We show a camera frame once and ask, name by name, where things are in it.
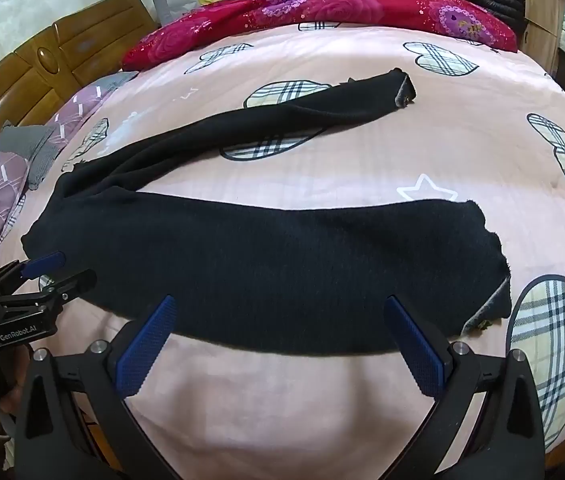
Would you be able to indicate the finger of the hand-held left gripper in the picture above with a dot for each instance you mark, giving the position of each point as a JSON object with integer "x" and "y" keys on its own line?
{"x": 70, "y": 287}
{"x": 45, "y": 263}

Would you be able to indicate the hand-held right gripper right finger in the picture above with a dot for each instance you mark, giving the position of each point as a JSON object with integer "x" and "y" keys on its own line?
{"x": 415, "y": 345}

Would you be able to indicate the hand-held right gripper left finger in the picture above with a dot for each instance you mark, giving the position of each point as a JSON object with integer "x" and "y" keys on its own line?
{"x": 145, "y": 345}

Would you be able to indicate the black pants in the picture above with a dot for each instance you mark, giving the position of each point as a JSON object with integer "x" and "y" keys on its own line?
{"x": 262, "y": 260}

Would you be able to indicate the pink plaid-heart bed sheet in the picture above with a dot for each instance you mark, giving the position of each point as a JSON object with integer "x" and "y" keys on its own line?
{"x": 362, "y": 170}

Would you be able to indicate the wooden headboard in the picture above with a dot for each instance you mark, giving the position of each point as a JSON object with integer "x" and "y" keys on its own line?
{"x": 87, "y": 45}

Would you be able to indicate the red floral quilt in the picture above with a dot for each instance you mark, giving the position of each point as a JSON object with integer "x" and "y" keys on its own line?
{"x": 337, "y": 7}

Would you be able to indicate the wooden wardrobe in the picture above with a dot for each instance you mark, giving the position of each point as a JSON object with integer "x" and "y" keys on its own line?
{"x": 542, "y": 5}

